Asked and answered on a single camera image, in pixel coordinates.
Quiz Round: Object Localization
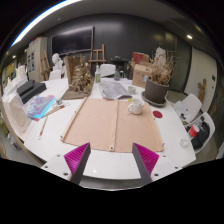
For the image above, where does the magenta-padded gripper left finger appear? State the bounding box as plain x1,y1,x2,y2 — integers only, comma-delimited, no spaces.
40,142,92,186

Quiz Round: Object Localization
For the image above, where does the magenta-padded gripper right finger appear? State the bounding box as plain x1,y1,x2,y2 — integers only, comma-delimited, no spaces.
131,142,184,186

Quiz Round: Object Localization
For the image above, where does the tan canvas mat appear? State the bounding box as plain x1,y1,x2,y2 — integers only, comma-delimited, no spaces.
60,96,165,153

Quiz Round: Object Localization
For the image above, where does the flat round red coaster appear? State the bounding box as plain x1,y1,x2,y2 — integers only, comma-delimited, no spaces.
152,110,164,120

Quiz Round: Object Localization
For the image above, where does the wooden paintbrush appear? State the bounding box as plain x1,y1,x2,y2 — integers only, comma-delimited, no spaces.
37,114,50,141

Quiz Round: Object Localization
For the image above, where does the white mug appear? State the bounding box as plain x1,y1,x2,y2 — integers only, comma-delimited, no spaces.
127,98,146,116

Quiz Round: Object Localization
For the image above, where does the black backpack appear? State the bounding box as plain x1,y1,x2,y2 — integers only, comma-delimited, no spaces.
188,120,211,150

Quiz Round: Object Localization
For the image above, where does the colourful book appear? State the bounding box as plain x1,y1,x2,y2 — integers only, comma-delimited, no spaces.
25,94,56,121

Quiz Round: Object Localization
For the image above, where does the dried plant in grey pot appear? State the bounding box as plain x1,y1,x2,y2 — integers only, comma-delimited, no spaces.
143,49,177,105

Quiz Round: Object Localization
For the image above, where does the white plastic chair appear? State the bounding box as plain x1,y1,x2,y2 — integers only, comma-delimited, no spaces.
173,93,203,124
184,112,216,154
99,63,117,78

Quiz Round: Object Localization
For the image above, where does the clear plastic bag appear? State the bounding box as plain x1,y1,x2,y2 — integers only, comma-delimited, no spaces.
5,92,32,135

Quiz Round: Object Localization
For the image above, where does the open printed newspaper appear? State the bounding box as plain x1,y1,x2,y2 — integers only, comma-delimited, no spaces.
98,79,133,100

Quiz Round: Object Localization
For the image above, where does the black box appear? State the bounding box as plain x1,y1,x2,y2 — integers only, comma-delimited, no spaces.
16,79,48,104

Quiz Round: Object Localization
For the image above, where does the cardboard box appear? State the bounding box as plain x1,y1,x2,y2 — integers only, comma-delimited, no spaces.
131,63,153,89

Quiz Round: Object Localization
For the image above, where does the small spray bottle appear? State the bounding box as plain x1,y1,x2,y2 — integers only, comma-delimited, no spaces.
94,64,102,84

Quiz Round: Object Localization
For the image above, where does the grey glass bottle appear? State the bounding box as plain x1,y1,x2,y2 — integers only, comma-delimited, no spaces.
113,68,122,82

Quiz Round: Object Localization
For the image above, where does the wooden figure sculpture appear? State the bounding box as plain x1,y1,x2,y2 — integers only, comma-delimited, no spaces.
197,78,208,103

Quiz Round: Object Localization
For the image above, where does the wooden easel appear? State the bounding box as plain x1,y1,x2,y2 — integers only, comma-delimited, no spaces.
88,43,108,73
39,49,52,81

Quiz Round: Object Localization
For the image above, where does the white plaster statue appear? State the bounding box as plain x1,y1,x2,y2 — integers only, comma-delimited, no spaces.
50,53,64,72

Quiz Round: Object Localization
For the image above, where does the white draped statue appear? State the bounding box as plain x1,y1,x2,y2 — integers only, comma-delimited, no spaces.
154,46,168,65

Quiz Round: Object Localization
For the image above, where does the white cabinet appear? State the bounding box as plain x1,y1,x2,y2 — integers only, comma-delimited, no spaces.
26,36,49,83

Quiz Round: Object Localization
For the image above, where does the black wall screen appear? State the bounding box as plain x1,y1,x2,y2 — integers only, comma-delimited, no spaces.
50,26,95,56

